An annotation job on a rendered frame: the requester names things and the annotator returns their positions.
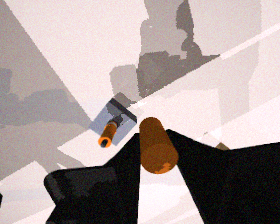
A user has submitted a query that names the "grey square block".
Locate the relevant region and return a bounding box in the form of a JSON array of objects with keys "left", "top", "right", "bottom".
[{"left": 89, "top": 98, "right": 137, "bottom": 147}]

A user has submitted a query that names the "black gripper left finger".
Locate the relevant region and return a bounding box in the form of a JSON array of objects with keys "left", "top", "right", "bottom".
[{"left": 43, "top": 133, "right": 141, "bottom": 224}]

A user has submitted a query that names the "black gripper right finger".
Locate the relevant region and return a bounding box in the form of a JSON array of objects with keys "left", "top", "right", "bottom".
[{"left": 166, "top": 129, "right": 280, "bottom": 224}]

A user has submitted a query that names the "orange marker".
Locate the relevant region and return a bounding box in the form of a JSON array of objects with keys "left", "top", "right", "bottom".
[{"left": 98, "top": 121, "right": 117, "bottom": 148}]

